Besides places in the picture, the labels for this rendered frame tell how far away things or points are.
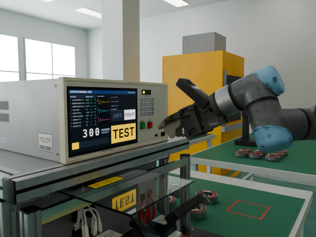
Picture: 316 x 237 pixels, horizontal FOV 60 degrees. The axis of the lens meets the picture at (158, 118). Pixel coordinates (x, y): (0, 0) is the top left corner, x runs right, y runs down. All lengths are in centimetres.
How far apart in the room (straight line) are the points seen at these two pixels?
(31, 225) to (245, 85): 54
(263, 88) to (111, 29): 444
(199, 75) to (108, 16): 189
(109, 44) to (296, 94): 361
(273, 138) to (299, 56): 531
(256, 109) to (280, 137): 8
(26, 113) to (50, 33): 757
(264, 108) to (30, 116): 58
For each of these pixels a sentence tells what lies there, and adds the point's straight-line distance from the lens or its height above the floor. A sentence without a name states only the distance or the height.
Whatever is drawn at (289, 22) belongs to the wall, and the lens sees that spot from 604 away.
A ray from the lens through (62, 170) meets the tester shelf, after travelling 65.
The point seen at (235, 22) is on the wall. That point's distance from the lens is 635.
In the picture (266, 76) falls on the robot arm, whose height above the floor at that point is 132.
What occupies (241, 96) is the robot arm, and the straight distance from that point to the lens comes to 68.
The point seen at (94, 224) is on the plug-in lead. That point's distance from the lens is 79.
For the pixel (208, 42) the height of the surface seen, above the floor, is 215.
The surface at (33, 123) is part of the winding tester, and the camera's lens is 78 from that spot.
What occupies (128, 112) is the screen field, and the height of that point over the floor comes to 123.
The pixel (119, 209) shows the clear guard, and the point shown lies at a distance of 54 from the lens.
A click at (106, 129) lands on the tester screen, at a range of 76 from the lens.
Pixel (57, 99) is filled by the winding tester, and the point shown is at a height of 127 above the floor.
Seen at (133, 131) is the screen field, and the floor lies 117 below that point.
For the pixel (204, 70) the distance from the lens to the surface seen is 440.
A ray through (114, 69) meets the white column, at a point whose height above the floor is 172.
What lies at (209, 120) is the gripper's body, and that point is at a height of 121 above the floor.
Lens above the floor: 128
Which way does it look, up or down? 5 degrees down
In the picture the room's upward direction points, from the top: straight up
